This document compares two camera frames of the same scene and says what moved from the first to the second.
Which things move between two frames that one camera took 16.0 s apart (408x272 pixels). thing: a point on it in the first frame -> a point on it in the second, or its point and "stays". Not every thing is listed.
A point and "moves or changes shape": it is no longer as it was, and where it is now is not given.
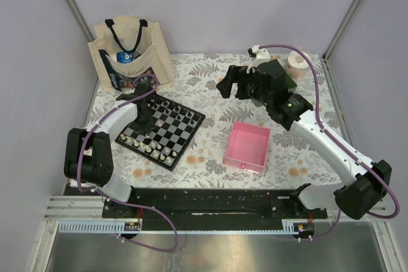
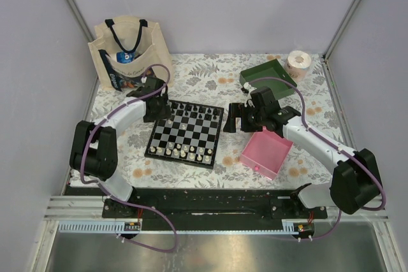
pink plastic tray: [247, 146] -> [266, 153]
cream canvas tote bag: [124, 48] stays
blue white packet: [124, 58] stays
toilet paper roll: [297, 65] stays
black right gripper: [236, 74] -> [238, 110]
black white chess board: [175, 126] moves or changes shape
